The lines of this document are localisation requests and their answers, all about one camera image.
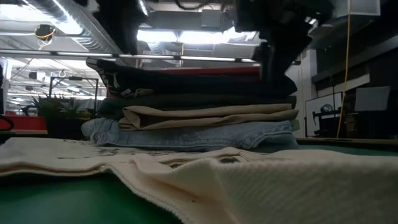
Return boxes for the grey chair back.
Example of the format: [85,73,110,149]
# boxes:
[353,86,391,112]

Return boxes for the red background bin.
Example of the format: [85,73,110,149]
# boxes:
[0,114,48,131]

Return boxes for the small potted succulent plant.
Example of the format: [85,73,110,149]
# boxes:
[32,92,96,140]

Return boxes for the hanging yellow cable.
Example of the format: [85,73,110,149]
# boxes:
[335,0,351,139]

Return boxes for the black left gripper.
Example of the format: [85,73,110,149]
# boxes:
[93,0,149,55]

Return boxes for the dark green garment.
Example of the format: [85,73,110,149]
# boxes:
[96,94,298,121]

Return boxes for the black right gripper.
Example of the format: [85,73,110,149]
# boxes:
[234,0,333,82]

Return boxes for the red plastic laundry bin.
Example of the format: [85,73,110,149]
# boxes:
[105,66,262,97]

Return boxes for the black curved cable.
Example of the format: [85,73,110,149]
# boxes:
[0,114,15,131]

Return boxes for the cream printed tote bag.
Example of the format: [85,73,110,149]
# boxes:
[0,136,398,224]

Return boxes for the light blue denim jeans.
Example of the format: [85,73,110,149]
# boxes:
[81,118,300,153]

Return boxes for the navy Puma print garment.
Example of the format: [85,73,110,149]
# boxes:
[85,57,298,100]

